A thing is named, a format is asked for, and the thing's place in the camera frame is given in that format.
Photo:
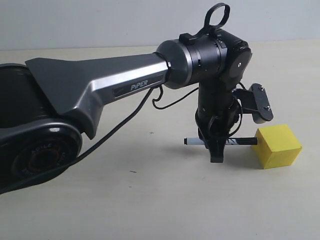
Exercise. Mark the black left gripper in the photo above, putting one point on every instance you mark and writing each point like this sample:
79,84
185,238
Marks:
216,114

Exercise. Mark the black and white marker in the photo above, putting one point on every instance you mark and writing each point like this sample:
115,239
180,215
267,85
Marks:
241,141

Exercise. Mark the yellow cube block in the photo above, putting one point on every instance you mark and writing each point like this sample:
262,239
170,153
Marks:
277,146

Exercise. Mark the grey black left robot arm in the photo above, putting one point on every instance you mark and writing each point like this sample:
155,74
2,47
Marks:
47,104

